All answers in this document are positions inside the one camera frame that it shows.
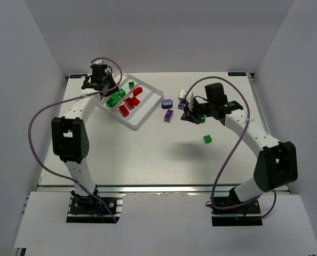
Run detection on green bush lego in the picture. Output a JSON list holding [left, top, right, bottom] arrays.
[[116, 89, 126, 99]]

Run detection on red small lego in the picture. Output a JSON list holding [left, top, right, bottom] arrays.
[[124, 98, 134, 110]]

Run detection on white divided sorting tray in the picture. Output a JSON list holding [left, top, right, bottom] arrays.
[[98, 74, 164, 130]]

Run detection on blue table label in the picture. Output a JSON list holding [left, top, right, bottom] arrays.
[[69, 74, 88, 79], [227, 71, 247, 76]]

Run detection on purple round flower lego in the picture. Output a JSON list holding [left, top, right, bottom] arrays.
[[161, 99, 173, 109]]

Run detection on left blue table label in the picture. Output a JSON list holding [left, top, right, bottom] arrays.
[[69, 74, 88, 79]]

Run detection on green 2x4 lego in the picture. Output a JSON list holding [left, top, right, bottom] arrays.
[[110, 93, 121, 103]]

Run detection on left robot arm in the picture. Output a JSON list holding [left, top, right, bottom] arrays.
[[51, 60, 116, 214]]

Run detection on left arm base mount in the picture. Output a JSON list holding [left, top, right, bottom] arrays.
[[66, 190, 123, 224]]

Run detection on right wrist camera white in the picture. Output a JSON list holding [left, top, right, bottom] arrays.
[[178, 89, 194, 109]]

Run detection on right blue table label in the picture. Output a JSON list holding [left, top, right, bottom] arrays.
[[227, 71, 247, 76]]

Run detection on red sloped lego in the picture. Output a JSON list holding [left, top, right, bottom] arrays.
[[133, 86, 143, 97]]

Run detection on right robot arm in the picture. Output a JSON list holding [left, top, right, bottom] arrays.
[[181, 83, 298, 211]]

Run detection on purple lego brick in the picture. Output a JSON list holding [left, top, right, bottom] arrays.
[[164, 109, 173, 123], [178, 103, 185, 109]]

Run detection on red tall lego in tray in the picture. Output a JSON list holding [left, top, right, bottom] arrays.
[[129, 97, 140, 109]]

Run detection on green lego brick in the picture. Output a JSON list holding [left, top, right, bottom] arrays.
[[203, 135, 212, 144]]

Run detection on green square lego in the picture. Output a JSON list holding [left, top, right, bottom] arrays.
[[106, 98, 117, 108], [128, 82, 134, 89]]

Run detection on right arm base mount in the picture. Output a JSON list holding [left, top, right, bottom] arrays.
[[205, 186, 263, 227]]

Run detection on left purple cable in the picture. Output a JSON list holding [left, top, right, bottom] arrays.
[[27, 56, 123, 223]]

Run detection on green square lego in tray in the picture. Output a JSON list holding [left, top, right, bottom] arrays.
[[106, 98, 117, 108]]

